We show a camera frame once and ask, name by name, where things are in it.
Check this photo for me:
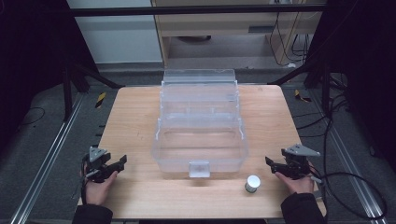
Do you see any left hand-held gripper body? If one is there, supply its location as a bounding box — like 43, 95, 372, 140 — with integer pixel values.
81, 146, 115, 184

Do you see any person's left hand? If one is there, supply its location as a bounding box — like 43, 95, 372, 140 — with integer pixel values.
83, 170, 120, 206

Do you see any person's right hand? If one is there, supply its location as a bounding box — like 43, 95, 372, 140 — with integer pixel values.
274, 171, 316, 196

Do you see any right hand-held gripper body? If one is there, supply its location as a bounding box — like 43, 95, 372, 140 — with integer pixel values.
280, 143, 321, 181

